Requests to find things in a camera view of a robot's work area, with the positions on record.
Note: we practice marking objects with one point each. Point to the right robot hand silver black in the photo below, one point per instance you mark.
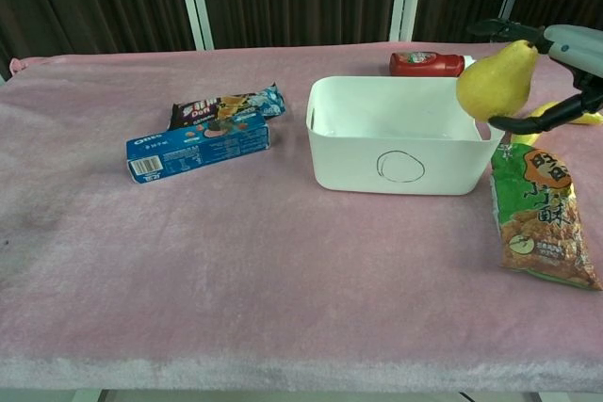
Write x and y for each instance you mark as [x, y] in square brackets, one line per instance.
[575, 46]

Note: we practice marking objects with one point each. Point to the yellow pear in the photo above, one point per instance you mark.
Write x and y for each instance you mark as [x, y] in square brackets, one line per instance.
[499, 82]

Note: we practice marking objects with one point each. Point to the white plastic basket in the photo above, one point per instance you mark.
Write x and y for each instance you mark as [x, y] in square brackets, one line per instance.
[396, 110]

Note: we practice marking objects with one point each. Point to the blue Oreo cookie box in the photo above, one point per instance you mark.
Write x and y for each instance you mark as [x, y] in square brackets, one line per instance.
[198, 150]

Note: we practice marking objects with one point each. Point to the yellow banana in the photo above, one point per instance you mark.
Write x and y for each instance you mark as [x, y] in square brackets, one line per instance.
[542, 111]

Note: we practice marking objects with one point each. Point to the red ketchup bottle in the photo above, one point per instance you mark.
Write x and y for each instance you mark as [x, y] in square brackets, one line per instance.
[424, 64]

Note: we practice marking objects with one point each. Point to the green orange snack bag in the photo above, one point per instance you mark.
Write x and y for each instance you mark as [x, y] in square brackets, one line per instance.
[542, 213]

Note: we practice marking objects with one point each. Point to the dark wafer snack pack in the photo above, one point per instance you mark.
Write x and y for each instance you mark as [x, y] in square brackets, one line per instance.
[226, 107]

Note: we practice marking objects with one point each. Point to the pink fleece table cloth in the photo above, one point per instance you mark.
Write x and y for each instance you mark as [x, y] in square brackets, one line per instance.
[235, 256]

